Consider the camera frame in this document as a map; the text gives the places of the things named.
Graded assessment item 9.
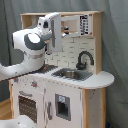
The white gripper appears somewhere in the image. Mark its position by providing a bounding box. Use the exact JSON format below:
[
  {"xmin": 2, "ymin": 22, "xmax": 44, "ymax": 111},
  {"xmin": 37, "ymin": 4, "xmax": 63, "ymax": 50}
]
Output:
[{"xmin": 37, "ymin": 12, "xmax": 62, "ymax": 54}]

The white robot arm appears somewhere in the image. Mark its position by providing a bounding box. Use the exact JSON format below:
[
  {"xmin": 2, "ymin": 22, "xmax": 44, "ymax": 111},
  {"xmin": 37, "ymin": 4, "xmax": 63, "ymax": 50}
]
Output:
[{"xmin": 0, "ymin": 12, "xmax": 62, "ymax": 81}]

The wooden toy kitchen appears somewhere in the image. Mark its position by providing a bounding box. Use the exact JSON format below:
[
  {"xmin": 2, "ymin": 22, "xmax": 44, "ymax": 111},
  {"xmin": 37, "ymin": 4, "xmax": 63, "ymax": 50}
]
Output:
[{"xmin": 10, "ymin": 11, "xmax": 114, "ymax": 128}]

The black toy stovetop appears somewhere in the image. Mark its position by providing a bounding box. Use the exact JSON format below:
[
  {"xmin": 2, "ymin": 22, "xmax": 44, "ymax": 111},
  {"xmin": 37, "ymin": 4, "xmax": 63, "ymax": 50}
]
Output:
[{"xmin": 39, "ymin": 63, "xmax": 59, "ymax": 75}]

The black toy faucet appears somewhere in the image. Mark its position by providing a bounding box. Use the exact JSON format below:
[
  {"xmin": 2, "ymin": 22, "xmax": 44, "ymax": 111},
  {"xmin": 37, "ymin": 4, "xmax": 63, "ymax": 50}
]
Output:
[{"xmin": 76, "ymin": 51, "xmax": 94, "ymax": 70}]

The grey toy sink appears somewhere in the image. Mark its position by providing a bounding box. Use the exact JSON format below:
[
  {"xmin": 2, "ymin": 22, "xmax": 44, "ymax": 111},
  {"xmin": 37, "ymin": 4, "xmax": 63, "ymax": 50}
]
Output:
[{"xmin": 53, "ymin": 68, "xmax": 93, "ymax": 81}]

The grey fridge door dispenser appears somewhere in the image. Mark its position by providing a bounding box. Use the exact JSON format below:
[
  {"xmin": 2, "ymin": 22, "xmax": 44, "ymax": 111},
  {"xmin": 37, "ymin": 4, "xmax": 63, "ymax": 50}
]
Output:
[{"xmin": 55, "ymin": 94, "xmax": 71, "ymax": 121}]

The oven door with window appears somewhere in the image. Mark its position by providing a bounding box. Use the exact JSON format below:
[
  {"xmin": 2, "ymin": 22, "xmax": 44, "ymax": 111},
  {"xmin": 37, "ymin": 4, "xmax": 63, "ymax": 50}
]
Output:
[{"xmin": 18, "ymin": 91, "xmax": 37, "ymax": 122}]

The grey cabinet door handle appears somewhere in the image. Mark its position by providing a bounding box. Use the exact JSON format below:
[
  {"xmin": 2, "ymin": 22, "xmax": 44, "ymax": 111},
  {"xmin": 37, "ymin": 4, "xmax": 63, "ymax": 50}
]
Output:
[{"xmin": 47, "ymin": 102, "xmax": 52, "ymax": 120}]

